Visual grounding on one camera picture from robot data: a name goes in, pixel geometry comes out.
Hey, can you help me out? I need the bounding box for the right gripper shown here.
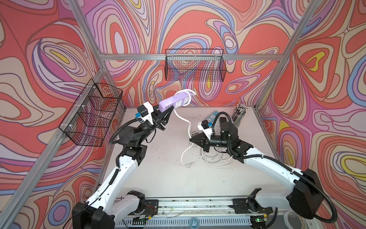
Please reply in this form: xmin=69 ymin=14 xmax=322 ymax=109
xmin=190 ymin=132 xmax=230 ymax=153

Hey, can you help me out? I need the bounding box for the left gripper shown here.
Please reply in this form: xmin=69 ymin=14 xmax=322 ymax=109
xmin=134 ymin=104 xmax=172 ymax=148

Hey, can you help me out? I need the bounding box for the blue power strip with cord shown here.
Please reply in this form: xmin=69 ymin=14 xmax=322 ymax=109
xmin=190 ymin=111 xmax=234 ymax=169

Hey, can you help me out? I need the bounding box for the purple power strip with cord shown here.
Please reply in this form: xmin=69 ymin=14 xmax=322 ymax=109
xmin=158 ymin=88 xmax=206 ymax=169

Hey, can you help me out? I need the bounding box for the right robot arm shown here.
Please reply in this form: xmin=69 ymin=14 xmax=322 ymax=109
xmin=189 ymin=112 xmax=338 ymax=224

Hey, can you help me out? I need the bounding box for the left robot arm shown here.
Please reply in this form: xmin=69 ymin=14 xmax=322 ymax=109
xmin=70 ymin=103 xmax=174 ymax=229

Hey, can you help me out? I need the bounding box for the metal cup of pens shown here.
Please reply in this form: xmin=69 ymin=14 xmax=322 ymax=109
xmin=232 ymin=104 xmax=247 ymax=127

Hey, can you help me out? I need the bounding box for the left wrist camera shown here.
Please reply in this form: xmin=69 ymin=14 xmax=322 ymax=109
xmin=135 ymin=102 xmax=154 ymax=125

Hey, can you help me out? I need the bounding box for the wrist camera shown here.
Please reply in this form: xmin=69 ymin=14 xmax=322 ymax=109
xmin=197 ymin=119 xmax=214 ymax=140
xmin=135 ymin=102 xmax=154 ymax=125

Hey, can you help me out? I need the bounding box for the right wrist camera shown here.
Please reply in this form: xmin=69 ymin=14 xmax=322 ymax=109
xmin=197 ymin=119 xmax=214 ymax=140

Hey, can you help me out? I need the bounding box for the black wire basket back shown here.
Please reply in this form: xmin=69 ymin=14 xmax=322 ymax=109
xmin=165 ymin=48 xmax=227 ymax=82

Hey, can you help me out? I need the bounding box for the black wire basket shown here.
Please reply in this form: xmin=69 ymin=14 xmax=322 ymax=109
xmin=165 ymin=48 xmax=227 ymax=82
xmin=59 ymin=79 xmax=123 ymax=147

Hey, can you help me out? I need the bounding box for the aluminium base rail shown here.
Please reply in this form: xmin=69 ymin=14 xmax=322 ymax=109
xmin=71 ymin=195 xmax=318 ymax=229

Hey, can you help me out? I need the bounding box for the black wire basket left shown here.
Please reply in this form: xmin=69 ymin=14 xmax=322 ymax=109
xmin=59 ymin=79 xmax=123 ymax=147

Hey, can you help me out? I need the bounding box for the aluminium frame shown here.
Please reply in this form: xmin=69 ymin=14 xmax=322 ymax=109
xmin=0 ymin=0 xmax=327 ymax=229

